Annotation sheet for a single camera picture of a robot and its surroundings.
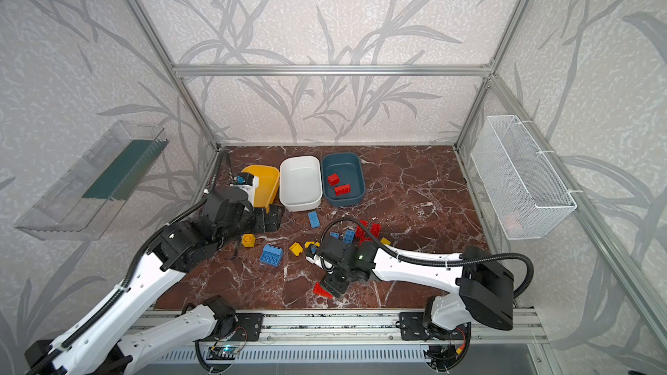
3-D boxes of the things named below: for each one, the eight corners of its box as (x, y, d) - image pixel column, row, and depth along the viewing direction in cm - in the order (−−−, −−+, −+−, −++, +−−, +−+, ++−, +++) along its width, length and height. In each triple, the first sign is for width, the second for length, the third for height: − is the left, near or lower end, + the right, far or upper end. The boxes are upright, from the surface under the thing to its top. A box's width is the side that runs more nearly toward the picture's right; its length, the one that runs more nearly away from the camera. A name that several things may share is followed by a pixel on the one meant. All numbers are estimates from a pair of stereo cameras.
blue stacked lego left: (259, 261, 88) (257, 258, 86) (267, 246, 92) (265, 242, 90) (277, 267, 87) (275, 265, 85) (285, 252, 90) (283, 249, 88)
